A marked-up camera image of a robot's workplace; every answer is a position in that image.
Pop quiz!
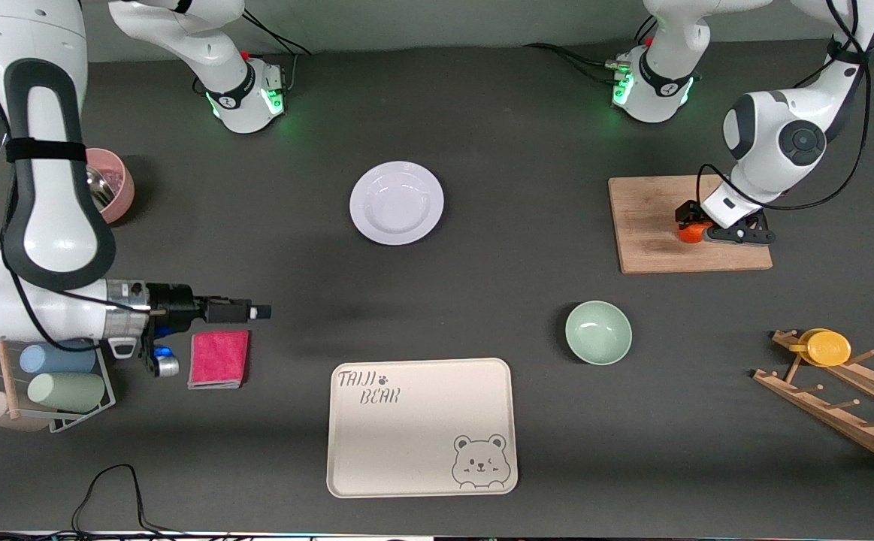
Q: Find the white round plate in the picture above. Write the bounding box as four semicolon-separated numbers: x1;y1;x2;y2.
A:
349;161;445;246

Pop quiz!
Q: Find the pink folded cloth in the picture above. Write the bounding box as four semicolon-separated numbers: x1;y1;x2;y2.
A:
187;330;250;390

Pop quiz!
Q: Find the wooden cutting board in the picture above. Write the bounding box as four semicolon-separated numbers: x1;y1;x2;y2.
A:
608;174;774;274

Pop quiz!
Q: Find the blue cup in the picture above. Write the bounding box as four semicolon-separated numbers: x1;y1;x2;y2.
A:
19;344;97;375

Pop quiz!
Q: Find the pink bowl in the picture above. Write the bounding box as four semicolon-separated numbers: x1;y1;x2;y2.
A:
85;148;135;225

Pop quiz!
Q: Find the green cup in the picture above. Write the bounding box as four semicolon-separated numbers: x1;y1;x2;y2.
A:
27;373;106;413

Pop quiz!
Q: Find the yellow cup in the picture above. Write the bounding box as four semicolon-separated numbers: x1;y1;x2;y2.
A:
788;328;852;367

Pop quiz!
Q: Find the metal scoop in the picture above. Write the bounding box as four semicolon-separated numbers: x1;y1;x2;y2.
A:
87;167;116;211

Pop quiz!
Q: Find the green bowl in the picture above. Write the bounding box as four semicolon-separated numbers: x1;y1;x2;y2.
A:
565;301;633;367

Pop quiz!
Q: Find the wooden peg rack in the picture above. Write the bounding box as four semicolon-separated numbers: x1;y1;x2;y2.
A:
752;329;874;473

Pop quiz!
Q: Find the cream tray with bear print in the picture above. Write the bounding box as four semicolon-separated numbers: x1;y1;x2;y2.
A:
326;358;519;499

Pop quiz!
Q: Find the white wire cup rack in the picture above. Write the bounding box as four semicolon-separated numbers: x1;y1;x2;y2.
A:
0;338;116;434

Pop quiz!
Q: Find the black cable on table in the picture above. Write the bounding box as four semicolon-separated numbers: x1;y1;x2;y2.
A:
0;464;257;541

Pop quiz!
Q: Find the black left arm base cable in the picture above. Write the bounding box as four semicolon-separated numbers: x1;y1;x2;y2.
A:
523;15;659;87

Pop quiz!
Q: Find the black arm base cable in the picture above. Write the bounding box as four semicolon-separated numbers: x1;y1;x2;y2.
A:
237;8;313;91
523;15;659;87

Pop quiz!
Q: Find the black right arm base cable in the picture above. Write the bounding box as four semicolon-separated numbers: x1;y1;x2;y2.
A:
237;8;313;91

